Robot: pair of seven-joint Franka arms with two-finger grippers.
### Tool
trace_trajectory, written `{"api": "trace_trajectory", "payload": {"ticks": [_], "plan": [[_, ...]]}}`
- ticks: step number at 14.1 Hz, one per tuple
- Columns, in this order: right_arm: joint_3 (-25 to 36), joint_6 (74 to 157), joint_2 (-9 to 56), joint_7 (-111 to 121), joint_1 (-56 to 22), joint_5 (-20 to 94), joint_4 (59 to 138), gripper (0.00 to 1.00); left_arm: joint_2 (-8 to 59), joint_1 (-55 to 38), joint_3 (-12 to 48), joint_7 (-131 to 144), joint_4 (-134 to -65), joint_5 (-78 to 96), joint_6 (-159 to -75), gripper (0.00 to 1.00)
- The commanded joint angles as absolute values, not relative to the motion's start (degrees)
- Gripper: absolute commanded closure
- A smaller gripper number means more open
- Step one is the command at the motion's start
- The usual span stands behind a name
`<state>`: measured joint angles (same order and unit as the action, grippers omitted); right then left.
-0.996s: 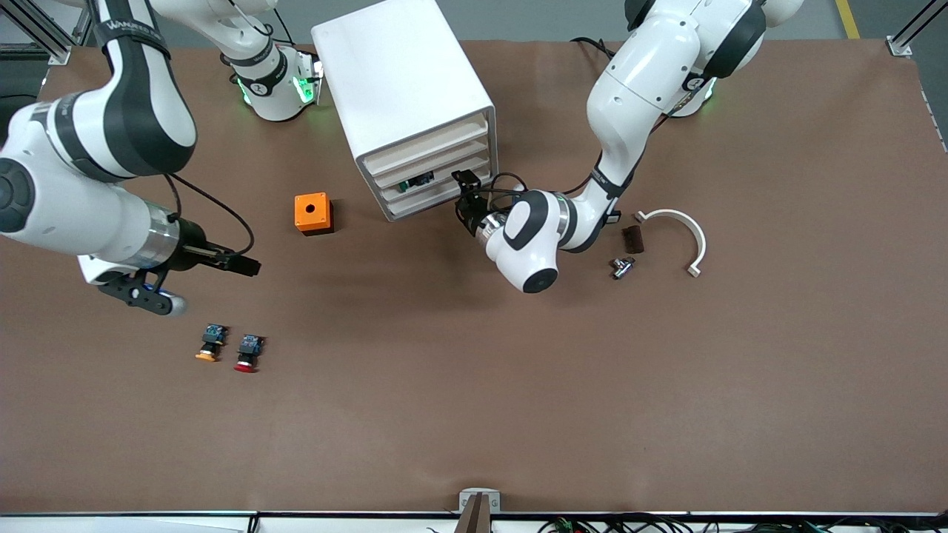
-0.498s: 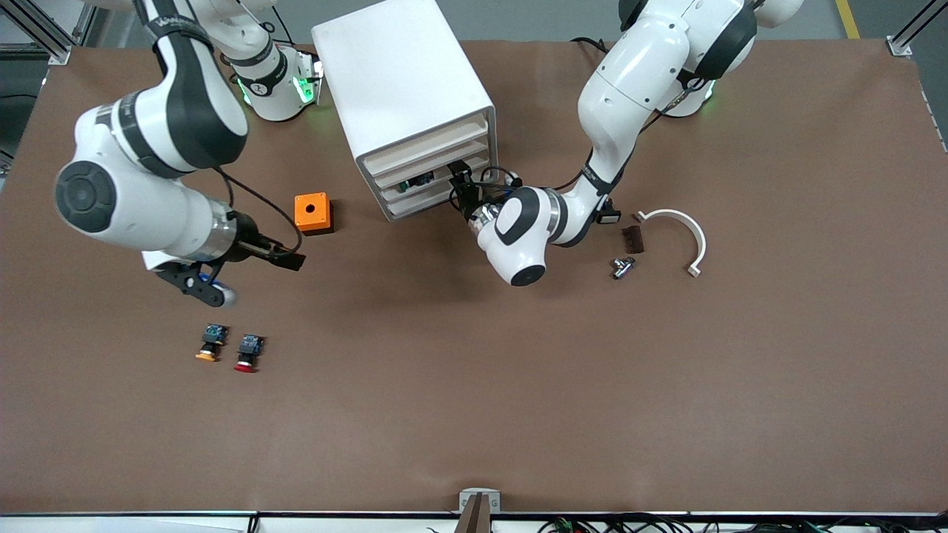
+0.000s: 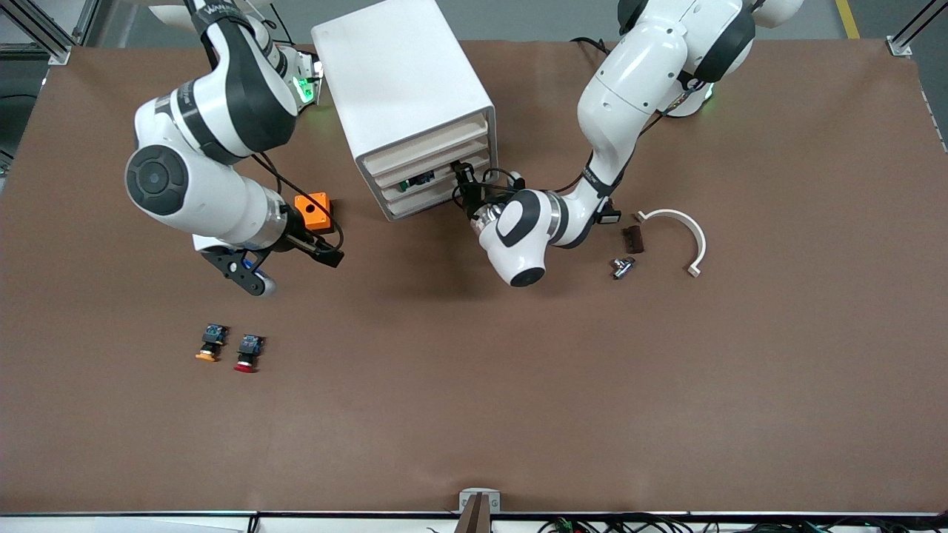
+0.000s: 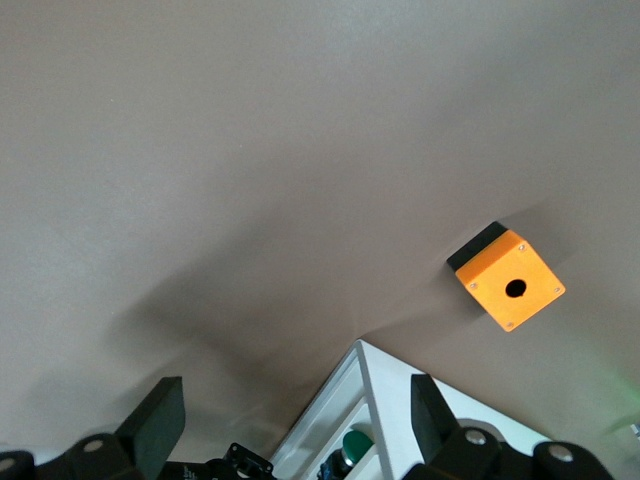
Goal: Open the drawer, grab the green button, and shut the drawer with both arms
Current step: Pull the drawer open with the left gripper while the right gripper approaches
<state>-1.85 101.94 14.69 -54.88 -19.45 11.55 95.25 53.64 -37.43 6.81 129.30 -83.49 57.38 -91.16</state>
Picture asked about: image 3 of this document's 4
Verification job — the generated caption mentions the aluminium frame profile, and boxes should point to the aluminium frame profile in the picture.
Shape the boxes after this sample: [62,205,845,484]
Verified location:
[885,0,948,59]
[0,0,101,67]

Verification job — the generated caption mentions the black cable bundle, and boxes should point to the black cable bundle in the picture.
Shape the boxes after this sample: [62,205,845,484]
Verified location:
[539,514,948,533]

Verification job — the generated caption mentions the brown table cover sheet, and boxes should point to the brown table cover sheet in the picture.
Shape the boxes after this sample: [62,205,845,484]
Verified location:
[0,38,948,514]

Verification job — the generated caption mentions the yellow-capped push button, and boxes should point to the yellow-capped push button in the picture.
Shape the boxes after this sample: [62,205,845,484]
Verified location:
[195,324,230,363]

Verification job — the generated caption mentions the orange box with hole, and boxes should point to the orange box with hole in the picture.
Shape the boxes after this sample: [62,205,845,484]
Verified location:
[294,192,335,237]

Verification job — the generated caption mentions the red-capped push button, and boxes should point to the red-capped push button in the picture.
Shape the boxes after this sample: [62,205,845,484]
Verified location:
[233,334,266,374]

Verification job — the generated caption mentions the white drawer cabinet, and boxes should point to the white drawer cabinet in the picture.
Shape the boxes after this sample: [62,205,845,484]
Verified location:
[310,0,499,223]

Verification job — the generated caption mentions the white half-ring clamp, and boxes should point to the white half-ring clamp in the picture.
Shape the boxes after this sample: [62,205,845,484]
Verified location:
[635,209,707,279]

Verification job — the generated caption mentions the white table edge rail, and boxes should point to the white table edge rail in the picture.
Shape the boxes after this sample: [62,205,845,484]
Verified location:
[0,509,948,533]

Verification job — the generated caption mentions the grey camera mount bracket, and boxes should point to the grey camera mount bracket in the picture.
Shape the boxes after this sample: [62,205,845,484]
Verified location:
[458,488,501,533]

